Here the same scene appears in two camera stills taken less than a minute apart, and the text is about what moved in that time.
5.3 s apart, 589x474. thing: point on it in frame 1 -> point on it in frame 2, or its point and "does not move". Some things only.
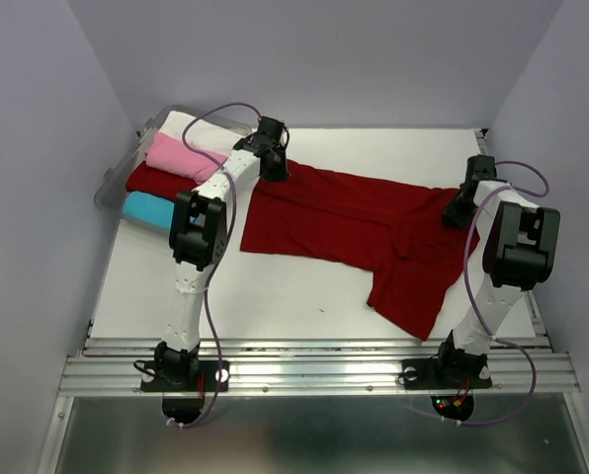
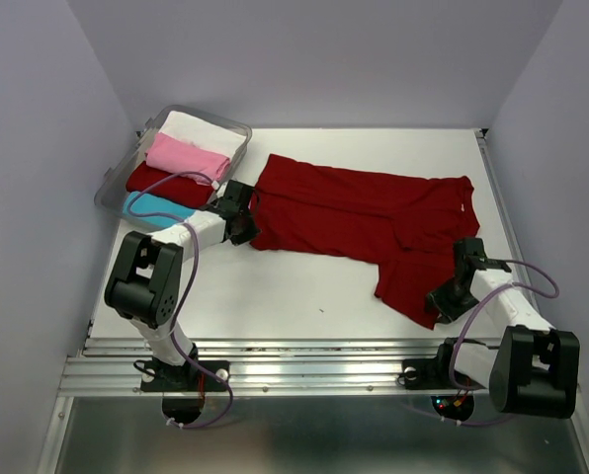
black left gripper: x=281 y=173 -> x=249 y=233
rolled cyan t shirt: x=148 y=207 does not move
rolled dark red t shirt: x=147 y=180 does not move
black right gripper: x=456 y=218 -> x=446 y=309
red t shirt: x=401 y=233 does not move
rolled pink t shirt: x=171 y=154 does not move
